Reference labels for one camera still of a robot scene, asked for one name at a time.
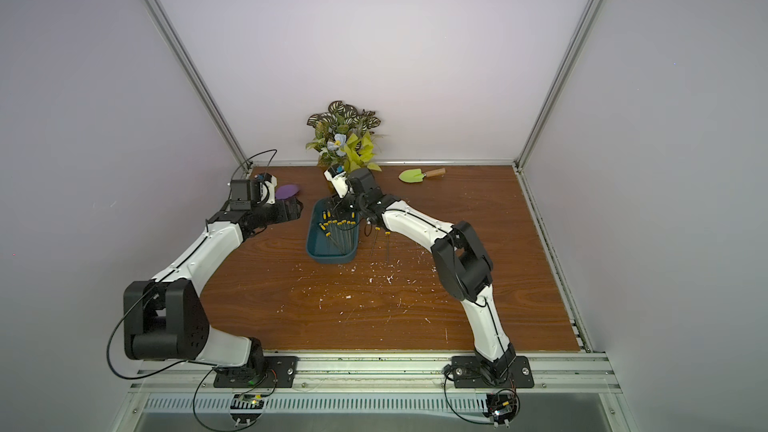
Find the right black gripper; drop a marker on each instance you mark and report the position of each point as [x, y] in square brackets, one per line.
[345, 210]

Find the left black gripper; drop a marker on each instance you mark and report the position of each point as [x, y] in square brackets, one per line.
[285, 215]

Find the teal plastic storage box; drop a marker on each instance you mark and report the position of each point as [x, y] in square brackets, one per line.
[333, 233]

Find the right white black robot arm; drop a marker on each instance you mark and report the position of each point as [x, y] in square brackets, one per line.
[462, 263]

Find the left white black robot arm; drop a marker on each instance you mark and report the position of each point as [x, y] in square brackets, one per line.
[164, 317]

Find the file in box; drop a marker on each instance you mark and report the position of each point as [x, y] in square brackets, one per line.
[327, 228]

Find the amber vase with plants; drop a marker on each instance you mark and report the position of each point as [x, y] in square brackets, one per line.
[344, 136]

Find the left controller board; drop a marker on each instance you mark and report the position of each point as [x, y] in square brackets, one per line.
[246, 408]

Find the controller board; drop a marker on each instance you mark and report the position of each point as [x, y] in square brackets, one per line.
[246, 408]
[502, 407]

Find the right controller board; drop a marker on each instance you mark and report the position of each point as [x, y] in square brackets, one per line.
[502, 407]

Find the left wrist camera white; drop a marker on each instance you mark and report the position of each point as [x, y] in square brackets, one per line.
[267, 184]

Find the purple trowel pink handle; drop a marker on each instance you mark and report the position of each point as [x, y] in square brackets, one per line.
[287, 191]

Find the green trowel wooden handle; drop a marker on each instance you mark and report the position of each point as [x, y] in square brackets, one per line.
[411, 176]

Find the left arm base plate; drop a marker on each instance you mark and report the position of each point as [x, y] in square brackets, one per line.
[265, 372]

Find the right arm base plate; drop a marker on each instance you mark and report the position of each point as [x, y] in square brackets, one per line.
[472, 372]

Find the aluminium front rail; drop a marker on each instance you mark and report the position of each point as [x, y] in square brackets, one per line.
[398, 371]

